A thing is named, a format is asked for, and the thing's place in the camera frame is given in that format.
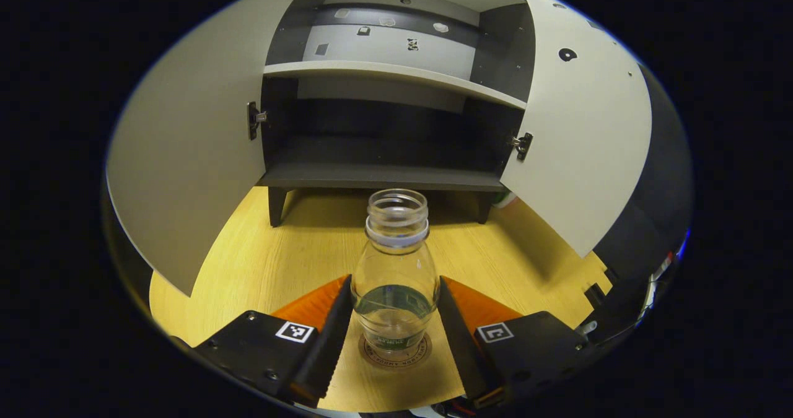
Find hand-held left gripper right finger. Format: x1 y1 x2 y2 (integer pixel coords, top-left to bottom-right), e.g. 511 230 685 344
437 276 589 410

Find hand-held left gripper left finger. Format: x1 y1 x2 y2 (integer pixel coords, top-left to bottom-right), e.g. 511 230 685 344
192 274 354 408

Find round brown coaster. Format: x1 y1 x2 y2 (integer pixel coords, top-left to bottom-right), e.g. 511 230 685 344
358 331 432 370

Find white door with cat sticker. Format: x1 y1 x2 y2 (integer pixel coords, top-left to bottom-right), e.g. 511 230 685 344
499 0 653 259

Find white door with camera sticker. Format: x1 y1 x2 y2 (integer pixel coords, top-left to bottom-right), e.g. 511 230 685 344
105 0 329 297

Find white cabinet shelf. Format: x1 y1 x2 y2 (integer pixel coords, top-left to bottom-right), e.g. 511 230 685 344
263 60 528 110

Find black backdrop cloth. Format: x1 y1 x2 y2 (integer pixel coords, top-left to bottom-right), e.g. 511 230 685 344
102 62 693 344

